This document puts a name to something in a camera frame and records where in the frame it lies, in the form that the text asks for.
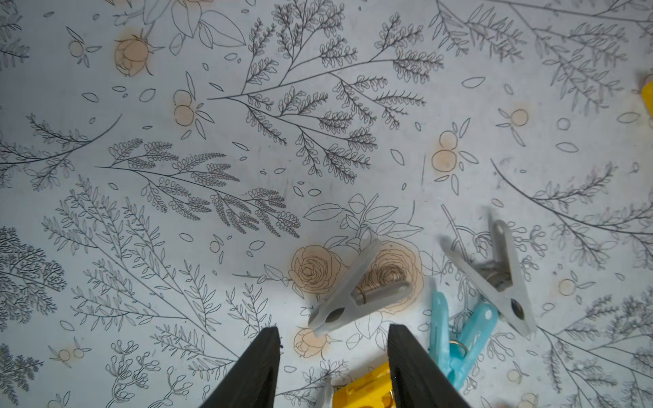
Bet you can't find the grey clothespin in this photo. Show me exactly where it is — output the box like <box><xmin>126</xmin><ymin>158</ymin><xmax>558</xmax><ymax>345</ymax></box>
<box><xmin>446</xmin><ymin>219</ymin><xmax>537</xmax><ymax>338</ymax></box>
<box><xmin>308</xmin><ymin>240</ymin><xmax>413</xmax><ymax>337</ymax></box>

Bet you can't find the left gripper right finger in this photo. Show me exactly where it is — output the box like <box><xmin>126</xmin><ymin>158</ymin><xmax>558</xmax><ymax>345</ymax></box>
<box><xmin>387</xmin><ymin>324</ymin><xmax>470</xmax><ymax>408</ymax></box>

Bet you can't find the teal clothespin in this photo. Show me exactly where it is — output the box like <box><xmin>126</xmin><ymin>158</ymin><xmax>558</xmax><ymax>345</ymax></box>
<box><xmin>429</xmin><ymin>291</ymin><xmax>498</xmax><ymax>390</ymax></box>

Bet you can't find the yellow clothespin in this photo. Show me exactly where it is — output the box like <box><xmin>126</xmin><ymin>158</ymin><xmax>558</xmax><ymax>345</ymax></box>
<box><xmin>332</xmin><ymin>362</ymin><xmax>396</xmax><ymax>408</ymax></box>

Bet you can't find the red clothespin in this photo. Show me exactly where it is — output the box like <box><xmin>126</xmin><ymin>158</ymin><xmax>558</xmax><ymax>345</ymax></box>
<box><xmin>640</xmin><ymin>76</ymin><xmax>653</xmax><ymax>118</ymax></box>

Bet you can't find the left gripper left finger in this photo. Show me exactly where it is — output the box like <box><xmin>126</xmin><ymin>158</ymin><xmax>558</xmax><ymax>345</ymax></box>
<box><xmin>201</xmin><ymin>326</ymin><xmax>282</xmax><ymax>408</ymax></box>

